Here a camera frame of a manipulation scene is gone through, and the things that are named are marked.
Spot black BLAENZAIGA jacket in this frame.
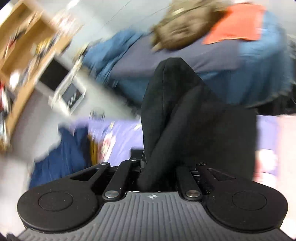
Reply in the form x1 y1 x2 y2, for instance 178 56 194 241
137 58 257 191

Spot lavender floral bed sheet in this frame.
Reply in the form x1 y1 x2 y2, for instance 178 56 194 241
69 115 295 183

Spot folded mustard yellow garment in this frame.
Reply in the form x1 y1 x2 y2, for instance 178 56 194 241
88 136 98 166

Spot grey blanket on bed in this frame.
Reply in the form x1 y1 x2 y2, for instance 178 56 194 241
108 34 243 79

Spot crumpled blue duvet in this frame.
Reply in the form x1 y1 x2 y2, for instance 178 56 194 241
82 29 144 84

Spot folded navy blue jacket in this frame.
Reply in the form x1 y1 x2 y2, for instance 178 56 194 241
29 126 91 189

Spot white device with screen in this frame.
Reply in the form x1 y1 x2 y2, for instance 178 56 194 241
48 70 86 116

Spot white framed monitor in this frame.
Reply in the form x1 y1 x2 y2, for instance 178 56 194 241
36 55 73 97

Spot olive brown jacket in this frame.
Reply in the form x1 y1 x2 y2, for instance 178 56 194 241
151 0 231 52

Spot orange cloth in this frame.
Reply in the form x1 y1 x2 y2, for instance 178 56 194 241
203 3 266 45

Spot wooden wall shelf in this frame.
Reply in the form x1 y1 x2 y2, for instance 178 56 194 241
1 1 73 153

